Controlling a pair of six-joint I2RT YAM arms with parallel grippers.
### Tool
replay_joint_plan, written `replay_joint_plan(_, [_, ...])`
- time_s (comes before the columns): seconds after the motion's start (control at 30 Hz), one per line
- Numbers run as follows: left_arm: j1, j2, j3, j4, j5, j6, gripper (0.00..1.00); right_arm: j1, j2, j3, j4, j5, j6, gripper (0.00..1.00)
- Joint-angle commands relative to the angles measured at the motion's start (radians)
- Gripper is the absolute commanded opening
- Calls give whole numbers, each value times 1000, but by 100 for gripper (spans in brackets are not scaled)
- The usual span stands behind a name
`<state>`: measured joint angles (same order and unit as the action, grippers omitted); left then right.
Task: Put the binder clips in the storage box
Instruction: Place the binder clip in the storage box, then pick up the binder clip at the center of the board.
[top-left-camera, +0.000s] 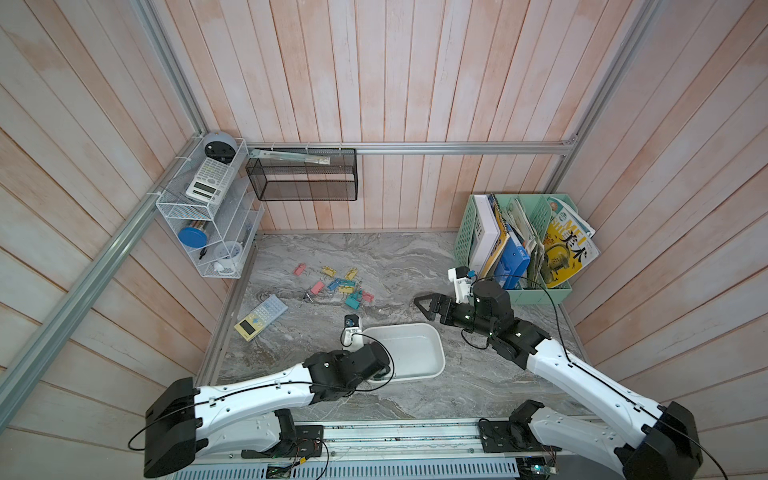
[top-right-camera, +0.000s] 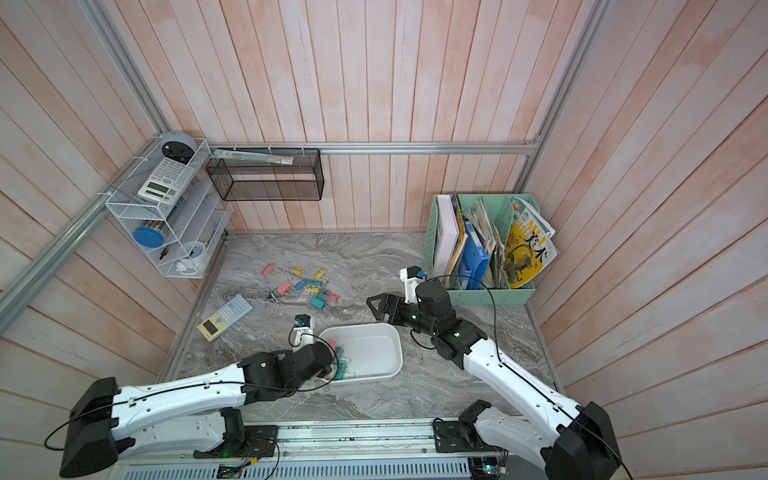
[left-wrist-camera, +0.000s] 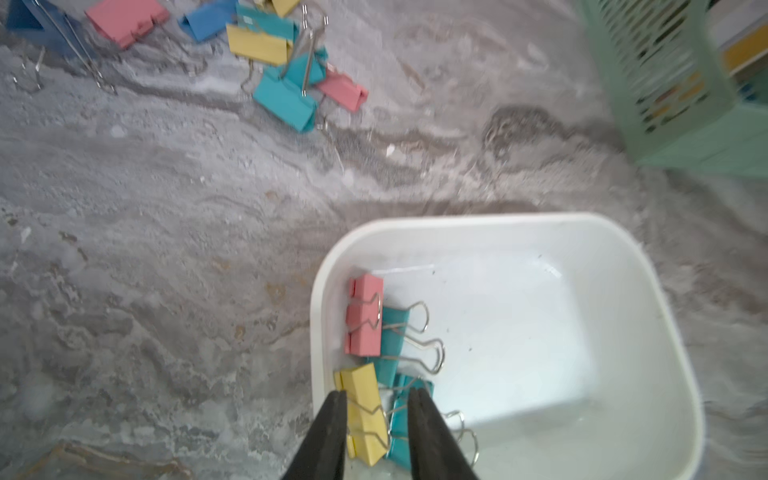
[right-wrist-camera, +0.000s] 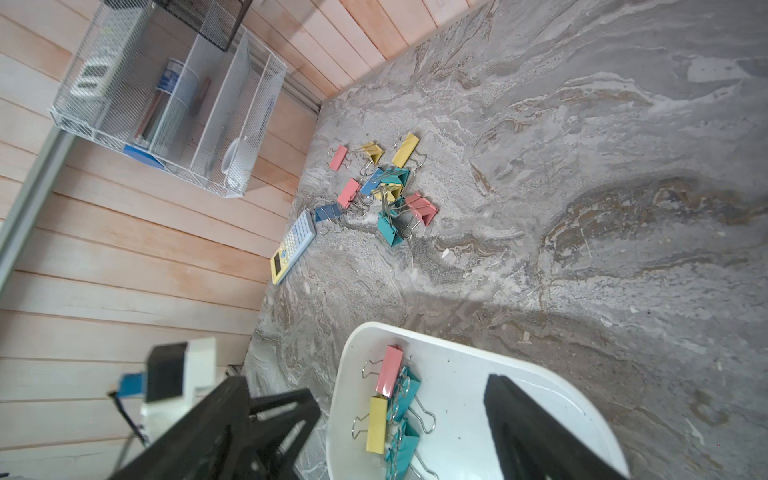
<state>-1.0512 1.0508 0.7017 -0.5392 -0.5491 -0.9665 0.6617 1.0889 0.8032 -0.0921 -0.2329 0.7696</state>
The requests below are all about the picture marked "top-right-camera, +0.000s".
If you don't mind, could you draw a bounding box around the black wire mesh basket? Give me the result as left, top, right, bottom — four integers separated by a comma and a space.
206, 147, 325, 202

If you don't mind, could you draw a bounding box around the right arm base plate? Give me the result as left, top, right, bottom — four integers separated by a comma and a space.
432, 418, 496, 453

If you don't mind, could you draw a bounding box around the yellow blue calculator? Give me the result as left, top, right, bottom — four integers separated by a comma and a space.
197, 295, 253, 342

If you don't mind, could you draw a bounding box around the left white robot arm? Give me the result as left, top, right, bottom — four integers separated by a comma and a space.
59, 341, 339, 478

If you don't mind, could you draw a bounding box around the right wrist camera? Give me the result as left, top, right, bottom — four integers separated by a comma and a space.
399, 266, 426, 304

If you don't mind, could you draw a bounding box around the white book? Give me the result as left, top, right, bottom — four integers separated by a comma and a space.
433, 194, 459, 276

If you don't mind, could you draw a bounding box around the clear ruler on basket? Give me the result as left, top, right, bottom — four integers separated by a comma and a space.
211, 149, 295, 166

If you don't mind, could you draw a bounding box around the blue folder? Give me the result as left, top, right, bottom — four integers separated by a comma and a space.
458, 221, 489, 290

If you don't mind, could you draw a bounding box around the white wire wall shelf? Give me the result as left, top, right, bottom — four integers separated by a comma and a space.
106, 135, 232, 279

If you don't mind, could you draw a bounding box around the pink binder clip near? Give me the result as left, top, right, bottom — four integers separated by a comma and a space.
276, 281, 293, 295

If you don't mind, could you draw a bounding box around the white cup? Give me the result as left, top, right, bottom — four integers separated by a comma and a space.
175, 241, 207, 276

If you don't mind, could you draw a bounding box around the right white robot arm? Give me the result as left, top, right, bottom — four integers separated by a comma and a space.
366, 280, 624, 479

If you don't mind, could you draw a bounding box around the yellow magazine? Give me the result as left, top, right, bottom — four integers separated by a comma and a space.
504, 196, 559, 289

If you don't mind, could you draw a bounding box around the teal binder clip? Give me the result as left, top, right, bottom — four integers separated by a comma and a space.
334, 355, 350, 381

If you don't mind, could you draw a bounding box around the round grey black device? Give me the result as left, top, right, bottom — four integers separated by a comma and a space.
160, 132, 198, 165

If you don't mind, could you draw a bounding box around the blue lid jar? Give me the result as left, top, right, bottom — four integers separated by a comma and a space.
132, 221, 165, 249

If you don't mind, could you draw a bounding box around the green plastic book crate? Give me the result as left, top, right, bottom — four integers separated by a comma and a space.
423, 194, 545, 306

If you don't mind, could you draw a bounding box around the white desk calculator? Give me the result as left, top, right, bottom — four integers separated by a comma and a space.
138, 158, 194, 205

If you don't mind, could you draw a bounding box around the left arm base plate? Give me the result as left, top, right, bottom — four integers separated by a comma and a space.
209, 425, 279, 459

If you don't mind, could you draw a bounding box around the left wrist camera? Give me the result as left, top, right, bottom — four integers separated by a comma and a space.
288, 314, 315, 351

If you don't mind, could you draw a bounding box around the white plastic storage tray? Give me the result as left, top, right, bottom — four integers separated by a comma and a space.
320, 323, 403, 385

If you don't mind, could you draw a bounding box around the aluminium rail base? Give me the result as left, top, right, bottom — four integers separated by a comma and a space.
106, 419, 550, 479

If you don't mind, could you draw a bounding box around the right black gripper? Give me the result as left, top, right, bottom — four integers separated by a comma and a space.
368, 294, 440, 340

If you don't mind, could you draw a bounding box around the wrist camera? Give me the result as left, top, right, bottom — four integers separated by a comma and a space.
399, 266, 426, 304
288, 314, 315, 351

